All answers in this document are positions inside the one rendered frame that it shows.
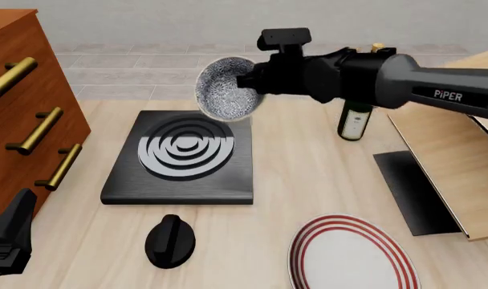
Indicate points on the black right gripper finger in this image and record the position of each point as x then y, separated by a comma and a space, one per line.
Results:
246, 81

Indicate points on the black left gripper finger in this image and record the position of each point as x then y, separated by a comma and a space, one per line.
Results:
21, 213

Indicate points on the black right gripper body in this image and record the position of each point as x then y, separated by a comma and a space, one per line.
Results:
282, 76

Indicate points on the blue-white patterned bowl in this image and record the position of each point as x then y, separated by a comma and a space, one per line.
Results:
220, 93

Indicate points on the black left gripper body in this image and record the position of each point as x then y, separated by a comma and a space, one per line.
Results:
7, 256

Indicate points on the white plate with red rings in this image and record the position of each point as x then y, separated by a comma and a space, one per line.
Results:
344, 259

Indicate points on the wooden cabinet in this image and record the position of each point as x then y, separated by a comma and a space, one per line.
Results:
23, 99

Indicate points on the flat black stove plate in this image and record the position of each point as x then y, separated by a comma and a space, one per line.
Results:
127, 180

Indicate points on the grey and black right arm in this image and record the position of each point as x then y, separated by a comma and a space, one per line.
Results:
404, 81

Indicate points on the black plate on short stalk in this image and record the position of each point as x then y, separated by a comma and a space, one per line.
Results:
286, 36

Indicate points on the round black stove knob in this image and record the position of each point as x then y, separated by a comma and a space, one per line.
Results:
169, 241

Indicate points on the dark green wine bottle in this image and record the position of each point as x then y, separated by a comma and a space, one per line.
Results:
354, 123

